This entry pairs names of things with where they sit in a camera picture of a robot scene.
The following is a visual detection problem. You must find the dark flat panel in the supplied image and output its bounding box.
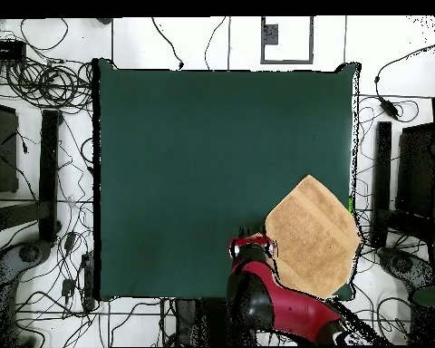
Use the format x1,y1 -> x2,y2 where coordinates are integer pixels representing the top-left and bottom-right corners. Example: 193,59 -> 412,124
395,122 -> 435,218
0,101 -> 20,195

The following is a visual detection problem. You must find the black power brick with cable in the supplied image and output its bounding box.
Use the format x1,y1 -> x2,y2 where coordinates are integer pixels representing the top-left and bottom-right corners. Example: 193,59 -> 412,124
373,43 -> 421,122

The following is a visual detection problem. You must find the coiled black cable bundle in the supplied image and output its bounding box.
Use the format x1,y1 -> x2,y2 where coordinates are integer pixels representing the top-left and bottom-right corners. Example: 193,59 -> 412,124
5,59 -> 94,110

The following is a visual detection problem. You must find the black electronics box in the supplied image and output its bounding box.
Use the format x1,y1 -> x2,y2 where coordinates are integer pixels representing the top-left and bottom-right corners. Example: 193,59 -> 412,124
0,40 -> 27,62

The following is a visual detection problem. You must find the grey rectangular floor frame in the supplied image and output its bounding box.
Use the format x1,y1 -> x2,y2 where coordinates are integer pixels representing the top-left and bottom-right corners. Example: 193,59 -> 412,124
259,15 -> 315,65

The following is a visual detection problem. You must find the dark green table cloth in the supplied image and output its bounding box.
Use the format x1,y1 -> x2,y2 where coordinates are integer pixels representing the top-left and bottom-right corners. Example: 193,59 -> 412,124
92,58 -> 362,302

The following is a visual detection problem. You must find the dark stand base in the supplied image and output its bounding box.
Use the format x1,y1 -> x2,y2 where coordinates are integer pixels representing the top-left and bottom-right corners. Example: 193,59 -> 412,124
0,238 -> 54,295
376,246 -> 435,288

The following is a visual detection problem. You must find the black floor bar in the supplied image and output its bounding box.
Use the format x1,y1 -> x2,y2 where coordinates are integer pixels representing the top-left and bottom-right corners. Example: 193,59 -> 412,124
38,109 -> 63,243
370,121 -> 393,249

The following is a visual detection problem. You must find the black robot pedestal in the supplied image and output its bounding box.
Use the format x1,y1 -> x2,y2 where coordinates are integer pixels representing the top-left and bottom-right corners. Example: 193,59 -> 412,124
173,298 -> 233,348

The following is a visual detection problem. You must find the tan towel with white label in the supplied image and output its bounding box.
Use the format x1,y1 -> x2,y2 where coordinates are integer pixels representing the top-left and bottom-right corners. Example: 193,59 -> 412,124
249,174 -> 363,300

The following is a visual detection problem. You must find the black cable with plug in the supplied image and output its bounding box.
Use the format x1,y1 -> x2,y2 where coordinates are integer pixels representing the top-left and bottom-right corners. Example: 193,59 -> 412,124
150,16 -> 185,71

